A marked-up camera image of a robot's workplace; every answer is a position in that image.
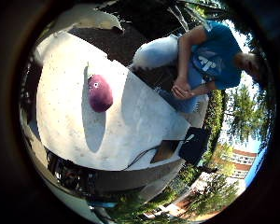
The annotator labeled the purple plush toy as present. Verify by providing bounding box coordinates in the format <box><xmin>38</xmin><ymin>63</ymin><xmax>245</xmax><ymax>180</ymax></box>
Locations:
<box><xmin>87</xmin><ymin>73</ymin><xmax>114</xmax><ymax>113</ymax></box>

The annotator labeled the person in blue shirt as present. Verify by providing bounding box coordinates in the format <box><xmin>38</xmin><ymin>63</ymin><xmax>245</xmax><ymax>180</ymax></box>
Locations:
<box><xmin>130</xmin><ymin>20</ymin><xmax>267</xmax><ymax>115</ymax></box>

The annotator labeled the red and white building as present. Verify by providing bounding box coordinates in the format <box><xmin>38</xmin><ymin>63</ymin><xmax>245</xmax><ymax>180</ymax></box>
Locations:
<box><xmin>229</xmin><ymin>148</ymin><xmax>259</xmax><ymax>180</ymax></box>

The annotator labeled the thin black device cable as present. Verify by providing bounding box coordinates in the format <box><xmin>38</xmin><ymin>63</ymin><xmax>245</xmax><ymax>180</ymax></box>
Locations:
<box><xmin>126</xmin><ymin>145</ymin><xmax>161</xmax><ymax>171</ymax></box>

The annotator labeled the blue metal frame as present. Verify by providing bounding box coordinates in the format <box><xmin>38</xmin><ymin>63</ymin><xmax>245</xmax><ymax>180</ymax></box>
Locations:
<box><xmin>91</xmin><ymin>201</ymin><xmax>118</xmax><ymax>209</ymax></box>

